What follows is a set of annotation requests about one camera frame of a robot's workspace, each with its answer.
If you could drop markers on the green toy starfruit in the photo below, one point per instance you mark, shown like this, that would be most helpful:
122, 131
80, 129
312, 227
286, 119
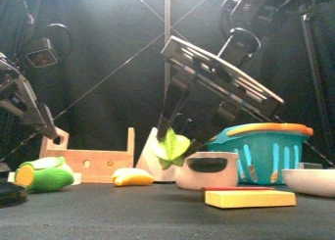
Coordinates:
174, 147

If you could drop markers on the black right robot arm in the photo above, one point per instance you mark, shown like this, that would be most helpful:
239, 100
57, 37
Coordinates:
244, 46

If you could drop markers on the teal basket with orange rim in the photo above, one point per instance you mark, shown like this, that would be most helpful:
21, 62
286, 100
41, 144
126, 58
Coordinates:
262, 142

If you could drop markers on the wooden crate with round holes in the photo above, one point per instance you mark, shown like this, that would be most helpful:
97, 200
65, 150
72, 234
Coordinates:
96, 164

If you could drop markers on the yellow corn with green husk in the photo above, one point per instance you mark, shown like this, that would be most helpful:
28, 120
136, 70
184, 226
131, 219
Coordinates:
48, 178

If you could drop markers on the thin red toy piece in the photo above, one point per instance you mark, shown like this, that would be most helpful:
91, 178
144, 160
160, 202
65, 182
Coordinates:
235, 188

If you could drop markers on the white triangular toy piece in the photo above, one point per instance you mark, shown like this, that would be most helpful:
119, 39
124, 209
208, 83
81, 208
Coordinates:
147, 167

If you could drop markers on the black round toy pan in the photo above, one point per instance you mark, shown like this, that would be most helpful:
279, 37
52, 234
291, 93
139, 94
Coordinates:
11, 194

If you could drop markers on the yellow rectangular block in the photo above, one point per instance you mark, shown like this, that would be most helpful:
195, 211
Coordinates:
248, 199

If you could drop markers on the yellow toy banana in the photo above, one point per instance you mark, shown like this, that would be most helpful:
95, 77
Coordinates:
132, 178

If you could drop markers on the small grey block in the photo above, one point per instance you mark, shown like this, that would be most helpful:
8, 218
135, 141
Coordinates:
310, 166

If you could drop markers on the white bowl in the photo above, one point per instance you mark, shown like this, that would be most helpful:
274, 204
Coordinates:
311, 182

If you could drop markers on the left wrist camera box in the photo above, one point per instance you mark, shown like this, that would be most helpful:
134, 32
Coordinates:
41, 57

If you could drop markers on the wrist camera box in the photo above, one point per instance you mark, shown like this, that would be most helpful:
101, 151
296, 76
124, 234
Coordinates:
41, 57
248, 5

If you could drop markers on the black slanted frame pole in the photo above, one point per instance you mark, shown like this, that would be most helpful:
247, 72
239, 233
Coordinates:
311, 71

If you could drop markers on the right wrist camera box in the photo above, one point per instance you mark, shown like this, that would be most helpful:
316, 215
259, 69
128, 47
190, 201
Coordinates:
248, 5

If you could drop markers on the metal frame pole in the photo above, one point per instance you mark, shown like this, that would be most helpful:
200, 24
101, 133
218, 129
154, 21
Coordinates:
167, 15

